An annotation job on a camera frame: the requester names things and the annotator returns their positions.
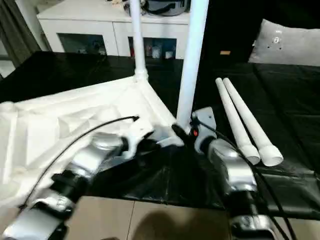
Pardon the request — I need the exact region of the white plastic table top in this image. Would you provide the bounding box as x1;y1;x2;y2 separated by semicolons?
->
0;74;185;209

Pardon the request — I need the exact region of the grey printed cushion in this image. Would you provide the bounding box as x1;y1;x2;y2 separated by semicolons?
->
247;18;320;67

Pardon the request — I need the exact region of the black tall furniture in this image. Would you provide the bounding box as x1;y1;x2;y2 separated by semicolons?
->
186;0;320;65

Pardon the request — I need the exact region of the grey curtain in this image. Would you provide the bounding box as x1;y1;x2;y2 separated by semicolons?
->
0;0;42;76

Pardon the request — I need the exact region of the black work mat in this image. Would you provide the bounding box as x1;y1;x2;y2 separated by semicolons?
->
0;51;320;218

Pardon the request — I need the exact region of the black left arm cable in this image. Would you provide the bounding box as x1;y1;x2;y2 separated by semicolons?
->
19;115;140;209

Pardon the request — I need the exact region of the white plastic table leg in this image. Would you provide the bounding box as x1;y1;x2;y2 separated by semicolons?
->
175;0;210;129
129;0;149;85
215;77;261;166
222;77;284;168

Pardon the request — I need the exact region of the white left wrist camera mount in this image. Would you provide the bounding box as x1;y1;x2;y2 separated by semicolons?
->
121;119;156;161

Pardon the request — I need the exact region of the white glass-door cabinet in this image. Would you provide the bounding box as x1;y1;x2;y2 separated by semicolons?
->
36;0;194;60

